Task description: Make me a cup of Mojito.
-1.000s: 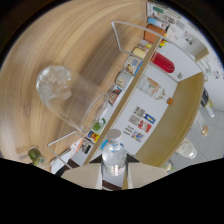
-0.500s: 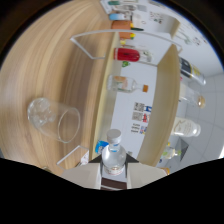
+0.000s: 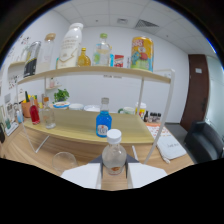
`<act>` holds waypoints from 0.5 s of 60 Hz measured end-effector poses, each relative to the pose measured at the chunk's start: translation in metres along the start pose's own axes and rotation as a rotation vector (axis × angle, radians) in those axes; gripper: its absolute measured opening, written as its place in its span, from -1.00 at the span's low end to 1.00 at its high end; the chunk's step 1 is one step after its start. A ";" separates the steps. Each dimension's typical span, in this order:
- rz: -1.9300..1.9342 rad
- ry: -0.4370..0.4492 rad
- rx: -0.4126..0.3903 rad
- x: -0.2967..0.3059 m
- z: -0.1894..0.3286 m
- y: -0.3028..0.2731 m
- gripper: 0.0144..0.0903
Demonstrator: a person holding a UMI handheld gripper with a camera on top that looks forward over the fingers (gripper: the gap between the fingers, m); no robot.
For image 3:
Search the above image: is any silver black soda water can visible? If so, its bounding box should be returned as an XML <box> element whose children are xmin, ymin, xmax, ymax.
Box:
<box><xmin>23</xmin><ymin>40</ymin><xmax>42</xmax><ymax>79</ymax></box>

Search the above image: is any small red white box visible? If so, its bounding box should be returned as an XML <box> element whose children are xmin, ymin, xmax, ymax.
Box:
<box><xmin>113</xmin><ymin>54</ymin><xmax>125</xmax><ymax>69</ymax></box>

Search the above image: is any orange pot with utensils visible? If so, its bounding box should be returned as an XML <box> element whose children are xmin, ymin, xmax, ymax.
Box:
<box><xmin>20</xmin><ymin>91</ymin><xmax>40</xmax><ymax>119</ymax></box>

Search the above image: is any green potted plant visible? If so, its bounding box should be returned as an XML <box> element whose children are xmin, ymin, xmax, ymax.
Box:
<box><xmin>53</xmin><ymin>88</ymin><xmax>71</xmax><ymax>103</ymax></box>

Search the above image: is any white bottle blue base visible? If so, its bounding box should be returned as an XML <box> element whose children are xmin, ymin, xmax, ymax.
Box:
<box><xmin>15</xmin><ymin>109</ymin><xmax>25</xmax><ymax>125</ymax></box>

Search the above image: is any yellow orange printed can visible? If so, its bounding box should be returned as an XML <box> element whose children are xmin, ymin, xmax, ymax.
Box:
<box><xmin>130</xmin><ymin>35</ymin><xmax>155</xmax><ymax>73</ymax></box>

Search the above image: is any white cup orange print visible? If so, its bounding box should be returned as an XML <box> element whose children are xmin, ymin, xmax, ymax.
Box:
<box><xmin>134</xmin><ymin>101</ymin><xmax>147</xmax><ymax>119</ymax></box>

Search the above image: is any green mug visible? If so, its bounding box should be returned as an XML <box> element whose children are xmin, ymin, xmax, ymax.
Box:
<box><xmin>118</xmin><ymin>106</ymin><xmax>136</xmax><ymax>115</ymax></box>

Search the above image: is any clear bottle green cap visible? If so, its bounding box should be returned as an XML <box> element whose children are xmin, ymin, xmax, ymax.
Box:
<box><xmin>93</xmin><ymin>32</ymin><xmax>113</xmax><ymax>67</ymax></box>

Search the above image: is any white notebook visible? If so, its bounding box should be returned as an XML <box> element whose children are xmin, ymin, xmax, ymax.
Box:
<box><xmin>156</xmin><ymin>133</ymin><xmax>188</xmax><ymax>161</ymax></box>

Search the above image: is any red liquid bottle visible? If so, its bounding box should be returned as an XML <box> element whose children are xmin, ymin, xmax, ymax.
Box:
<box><xmin>29</xmin><ymin>96</ymin><xmax>41</xmax><ymax>126</ymax></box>

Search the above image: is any orange patterned mat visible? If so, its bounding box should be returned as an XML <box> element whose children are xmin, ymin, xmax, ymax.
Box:
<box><xmin>145</xmin><ymin>122</ymin><xmax>172</xmax><ymax>138</ymax></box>

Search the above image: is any clear rum bottle red label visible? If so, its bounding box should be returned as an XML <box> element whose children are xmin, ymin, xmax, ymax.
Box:
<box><xmin>101</xmin><ymin>128</ymin><xmax>128</xmax><ymax>176</ymax></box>

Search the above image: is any large white bottle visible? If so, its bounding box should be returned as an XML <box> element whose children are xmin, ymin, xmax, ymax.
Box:
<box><xmin>56</xmin><ymin>22</ymin><xmax>85</xmax><ymax>70</ymax></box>

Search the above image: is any black chair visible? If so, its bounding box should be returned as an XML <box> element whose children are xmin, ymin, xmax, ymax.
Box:
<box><xmin>184</xmin><ymin>120</ymin><xmax>224</xmax><ymax>164</ymax></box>

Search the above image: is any clear glass tumbler with ice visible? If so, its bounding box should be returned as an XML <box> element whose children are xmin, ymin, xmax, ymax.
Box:
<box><xmin>52</xmin><ymin>151</ymin><xmax>79</xmax><ymax>176</ymax></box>

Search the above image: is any blue liquid bottle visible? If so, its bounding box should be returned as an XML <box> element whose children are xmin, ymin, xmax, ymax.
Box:
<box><xmin>95</xmin><ymin>97</ymin><xmax>113</xmax><ymax>139</ymax></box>

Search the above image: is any white pen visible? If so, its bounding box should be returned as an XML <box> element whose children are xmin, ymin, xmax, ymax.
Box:
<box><xmin>131</xmin><ymin>144</ymin><xmax>140</xmax><ymax>162</ymax></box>

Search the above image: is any white bowl blue rim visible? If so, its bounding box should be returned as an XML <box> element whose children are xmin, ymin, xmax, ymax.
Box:
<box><xmin>53</xmin><ymin>100</ymin><xmax>71</xmax><ymax>110</ymax></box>

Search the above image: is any tall glass bottle cork lid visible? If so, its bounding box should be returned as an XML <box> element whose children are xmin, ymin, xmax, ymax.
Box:
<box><xmin>35</xmin><ymin>32</ymin><xmax>57</xmax><ymax>75</ymax></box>

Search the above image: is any amber liquid bottle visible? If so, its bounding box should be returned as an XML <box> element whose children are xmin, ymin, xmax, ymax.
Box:
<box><xmin>77</xmin><ymin>47</ymin><xmax>92</xmax><ymax>67</ymax></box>

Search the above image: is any white frame wooden shelf rack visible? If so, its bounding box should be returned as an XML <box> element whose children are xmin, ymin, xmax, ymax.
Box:
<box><xmin>14</xmin><ymin>65</ymin><xmax>176</xmax><ymax>165</ymax></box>

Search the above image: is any brown door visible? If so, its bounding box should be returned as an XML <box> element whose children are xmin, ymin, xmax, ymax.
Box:
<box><xmin>179</xmin><ymin>54</ymin><xmax>211</xmax><ymax>132</ymax></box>

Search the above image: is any clear bottle brown cap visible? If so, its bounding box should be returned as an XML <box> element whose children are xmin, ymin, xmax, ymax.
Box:
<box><xmin>42</xmin><ymin>96</ymin><xmax>57</xmax><ymax>130</ymax></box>

